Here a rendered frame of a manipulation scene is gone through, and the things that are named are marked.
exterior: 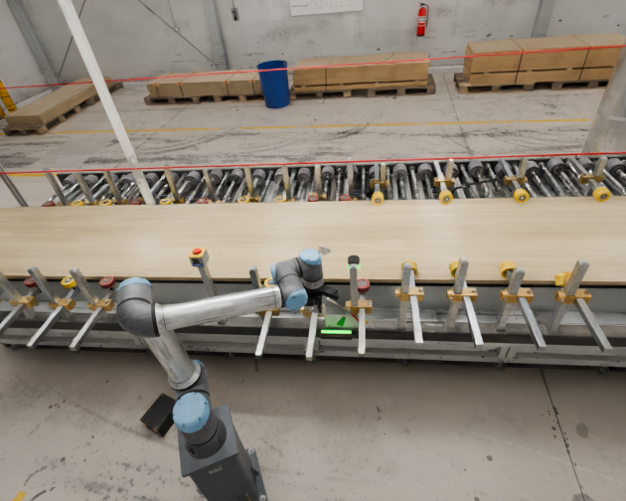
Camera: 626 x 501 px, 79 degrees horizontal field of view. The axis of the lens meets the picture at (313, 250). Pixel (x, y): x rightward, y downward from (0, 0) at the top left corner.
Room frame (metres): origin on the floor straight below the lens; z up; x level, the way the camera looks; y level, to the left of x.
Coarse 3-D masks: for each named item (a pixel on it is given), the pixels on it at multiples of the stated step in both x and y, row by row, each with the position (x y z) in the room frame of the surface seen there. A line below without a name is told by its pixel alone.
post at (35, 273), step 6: (30, 270) 1.63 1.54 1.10; (36, 270) 1.65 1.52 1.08; (36, 276) 1.63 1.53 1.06; (42, 276) 1.65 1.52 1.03; (36, 282) 1.63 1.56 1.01; (42, 282) 1.63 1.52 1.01; (48, 282) 1.66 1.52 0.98; (42, 288) 1.63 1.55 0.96; (48, 288) 1.64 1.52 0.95; (48, 294) 1.63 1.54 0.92; (54, 294) 1.65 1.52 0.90; (54, 300) 1.63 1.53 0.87; (66, 312) 1.64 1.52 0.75
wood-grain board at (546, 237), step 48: (0, 240) 2.29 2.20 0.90; (48, 240) 2.22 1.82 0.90; (96, 240) 2.15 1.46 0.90; (144, 240) 2.08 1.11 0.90; (192, 240) 2.02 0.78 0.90; (240, 240) 1.96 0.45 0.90; (288, 240) 1.90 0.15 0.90; (336, 240) 1.84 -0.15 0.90; (384, 240) 1.79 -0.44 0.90; (432, 240) 1.74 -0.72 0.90; (480, 240) 1.69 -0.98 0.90; (528, 240) 1.64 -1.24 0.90; (576, 240) 1.59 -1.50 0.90; (624, 240) 1.54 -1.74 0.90
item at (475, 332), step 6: (456, 270) 1.40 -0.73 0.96; (462, 300) 1.22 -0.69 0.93; (468, 300) 1.19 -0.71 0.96; (468, 306) 1.15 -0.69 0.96; (468, 312) 1.12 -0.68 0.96; (468, 318) 1.09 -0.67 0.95; (474, 318) 1.08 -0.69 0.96; (474, 324) 1.05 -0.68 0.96; (474, 330) 1.02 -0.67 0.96; (474, 336) 0.98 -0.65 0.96; (480, 336) 0.98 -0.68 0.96; (474, 342) 0.97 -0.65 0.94; (480, 342) 0.95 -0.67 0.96; (480, 348) 0.94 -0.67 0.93
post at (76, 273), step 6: (72, 270) 1.59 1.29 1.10; (78, 270) 1.61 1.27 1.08; (72, 276) 1.59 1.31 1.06; (78, 276) 1.59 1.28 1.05; (78, 282) 1.59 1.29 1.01; (84, 282) 1.60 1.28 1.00; (84, 288) 1.58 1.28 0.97; (90, 288) 1.61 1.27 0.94; (84, 294) 1.59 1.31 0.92; (90, 294) 1.59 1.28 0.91; (90, 300) 1.59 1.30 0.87; (96, 300) 1.60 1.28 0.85
